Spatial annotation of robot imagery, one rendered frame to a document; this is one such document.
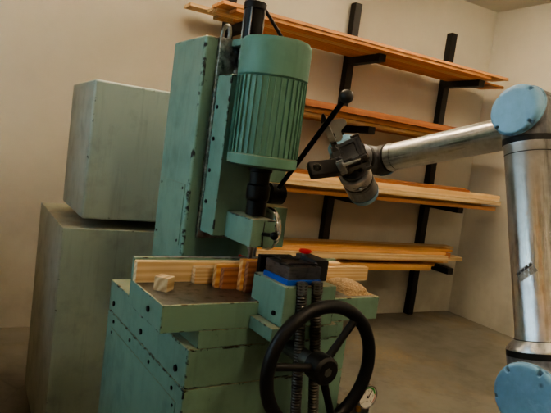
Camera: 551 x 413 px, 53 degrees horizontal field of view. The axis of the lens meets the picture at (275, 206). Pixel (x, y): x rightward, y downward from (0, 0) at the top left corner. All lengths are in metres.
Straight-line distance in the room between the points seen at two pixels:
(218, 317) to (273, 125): 0.46
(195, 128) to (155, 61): 2.19
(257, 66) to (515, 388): 0.89
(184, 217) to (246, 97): 0.39
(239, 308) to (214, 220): 0.30
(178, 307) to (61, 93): 2.50
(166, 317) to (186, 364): 0.12
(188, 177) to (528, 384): 0.94
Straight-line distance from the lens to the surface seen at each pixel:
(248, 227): 1.36
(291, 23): 3.51
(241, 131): 1.34
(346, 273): 1.61
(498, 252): 5.05
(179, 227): 1.54
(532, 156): 1.30
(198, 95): 1.52
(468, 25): 5.22
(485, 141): 1.54
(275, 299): 1.21
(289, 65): 1.33
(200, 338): 1.23
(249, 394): 1.35
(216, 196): 1.44
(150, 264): 1.32
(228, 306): 1.23
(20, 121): 3.51
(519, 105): 1.32
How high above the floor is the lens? 1.24
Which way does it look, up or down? 6 degrees down
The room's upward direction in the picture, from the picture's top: 8 degrees clockwise
